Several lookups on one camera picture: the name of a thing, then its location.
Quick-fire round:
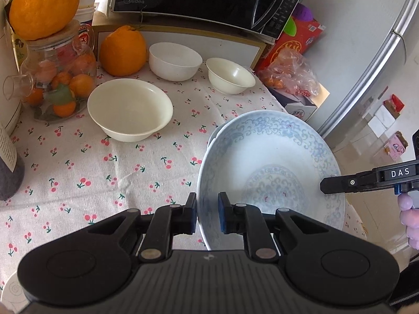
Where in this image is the black zippered jacket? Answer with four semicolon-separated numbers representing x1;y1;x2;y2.
388;262;419;314

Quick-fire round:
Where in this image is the large orange with leaves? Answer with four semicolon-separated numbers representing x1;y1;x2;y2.
9;0;81;41

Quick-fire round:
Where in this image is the glass jar with wooden lid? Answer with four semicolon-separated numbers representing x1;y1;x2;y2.
20;20;97;123

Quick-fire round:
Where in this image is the medium white bowl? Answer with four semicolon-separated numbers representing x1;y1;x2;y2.
149;42;203;82

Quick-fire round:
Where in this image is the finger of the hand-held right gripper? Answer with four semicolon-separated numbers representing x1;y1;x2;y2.
320;169;393;194

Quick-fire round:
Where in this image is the green silicone lid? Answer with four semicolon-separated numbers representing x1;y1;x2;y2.
283;16;297;36

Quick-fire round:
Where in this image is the large orange with stem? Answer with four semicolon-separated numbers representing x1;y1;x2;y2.
100;25;147;77

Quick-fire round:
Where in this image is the yellow floral cloth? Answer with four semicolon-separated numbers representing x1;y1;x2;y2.
342;203;369;241

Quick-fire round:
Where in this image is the person's right hand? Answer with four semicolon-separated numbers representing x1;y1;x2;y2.
397;192;419;249

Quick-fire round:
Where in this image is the red labelled cup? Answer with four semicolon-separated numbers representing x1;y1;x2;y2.
79;24;96;51

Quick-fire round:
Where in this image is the large white bowl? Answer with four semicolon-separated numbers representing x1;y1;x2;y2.
87;78;174;143

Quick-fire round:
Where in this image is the silver refrigerator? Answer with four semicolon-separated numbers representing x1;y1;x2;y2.
314;0;419;162

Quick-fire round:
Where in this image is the purple silicone lid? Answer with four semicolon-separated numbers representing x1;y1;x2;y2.
292;3;314;22

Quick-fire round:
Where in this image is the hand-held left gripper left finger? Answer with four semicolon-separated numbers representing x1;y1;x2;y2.
88;193;198;263

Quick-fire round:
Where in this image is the cherry print tablecloth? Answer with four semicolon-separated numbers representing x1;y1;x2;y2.
0;65;367;288

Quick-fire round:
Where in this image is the red gift box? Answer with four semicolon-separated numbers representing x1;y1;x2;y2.
255;20;327;72

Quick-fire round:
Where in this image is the clear glass cup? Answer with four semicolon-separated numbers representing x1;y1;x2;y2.
3;74;35;100

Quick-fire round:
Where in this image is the clear plastic bag of fruit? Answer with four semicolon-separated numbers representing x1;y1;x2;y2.
258;47;319;97

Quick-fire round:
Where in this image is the white plate with swirl mark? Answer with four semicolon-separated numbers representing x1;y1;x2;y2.
0;273;31;311

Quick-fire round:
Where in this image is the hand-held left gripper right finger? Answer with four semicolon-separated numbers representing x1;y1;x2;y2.
218;192;331;263

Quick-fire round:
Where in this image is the small white bowl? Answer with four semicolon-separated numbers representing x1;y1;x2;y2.
206;58;256;95

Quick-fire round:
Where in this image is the blue patterned porcelain bowl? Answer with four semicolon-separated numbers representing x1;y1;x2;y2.
196;109;346;252

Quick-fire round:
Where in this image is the pile of small mandarins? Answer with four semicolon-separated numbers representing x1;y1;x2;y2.
24;54;96;118

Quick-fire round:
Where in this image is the blue and white carton box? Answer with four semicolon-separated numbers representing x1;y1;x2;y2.
268;82;329;123

